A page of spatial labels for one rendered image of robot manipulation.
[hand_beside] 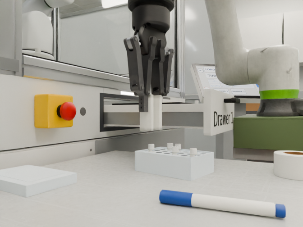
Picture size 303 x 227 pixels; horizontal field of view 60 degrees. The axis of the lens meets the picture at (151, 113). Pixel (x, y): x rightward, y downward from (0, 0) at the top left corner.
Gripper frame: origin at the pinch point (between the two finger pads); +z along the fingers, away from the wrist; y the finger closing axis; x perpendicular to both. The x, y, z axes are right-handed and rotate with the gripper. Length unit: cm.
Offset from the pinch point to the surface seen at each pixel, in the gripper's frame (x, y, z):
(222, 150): 37, 119, 24
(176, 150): -6.2, -0.3, 6.8
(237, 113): 31, 126, 0
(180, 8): 38, 70, -52
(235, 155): 0.1, 44.4, 13.9
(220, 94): -3.6, 24.6, -4.8
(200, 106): -2.1, 16.4, -1.7
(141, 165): -0.4, -3.1, 9.9
